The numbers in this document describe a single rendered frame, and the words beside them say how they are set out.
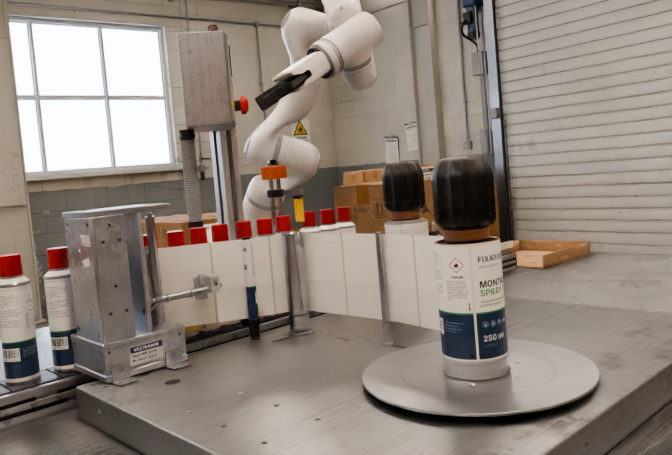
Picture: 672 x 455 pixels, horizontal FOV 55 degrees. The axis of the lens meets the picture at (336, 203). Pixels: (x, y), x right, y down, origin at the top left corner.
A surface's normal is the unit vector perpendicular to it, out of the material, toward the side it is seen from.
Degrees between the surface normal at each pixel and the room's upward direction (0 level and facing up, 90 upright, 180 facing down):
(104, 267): 90
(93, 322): 90
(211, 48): 90
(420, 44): 90
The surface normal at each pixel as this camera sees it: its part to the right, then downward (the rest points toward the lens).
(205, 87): 0.14, 0.04
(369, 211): -0.66, 0.10
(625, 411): 0.68, -0.02
